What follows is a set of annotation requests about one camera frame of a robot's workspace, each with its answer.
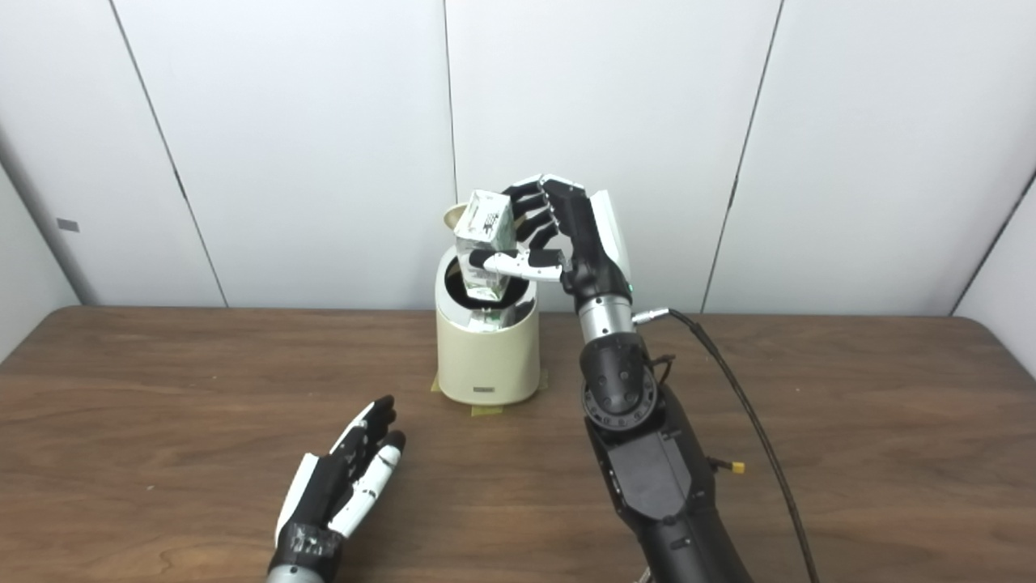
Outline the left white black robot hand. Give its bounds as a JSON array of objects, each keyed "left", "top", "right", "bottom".
[{"left": 267, "top": 395, "right": 406, "bottom": 577}]

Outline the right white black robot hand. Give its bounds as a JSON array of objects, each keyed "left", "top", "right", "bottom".
[{"left": 469, "top": 173, "right": 634, "bottom": 302}]

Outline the white green milk carton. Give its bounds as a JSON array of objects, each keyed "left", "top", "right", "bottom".
[{"left": 453, "top": 189, "right": 516, "bottom": 302}]

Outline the cream-colored lidded bin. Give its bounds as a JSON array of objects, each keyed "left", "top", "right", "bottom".
[{"left": 435, "top": 204, "right": 541, "bottom": 406}]

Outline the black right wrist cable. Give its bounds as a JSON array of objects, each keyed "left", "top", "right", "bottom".
[{"left": 633, "top": 308, "right": 820, "bottom": 583}]

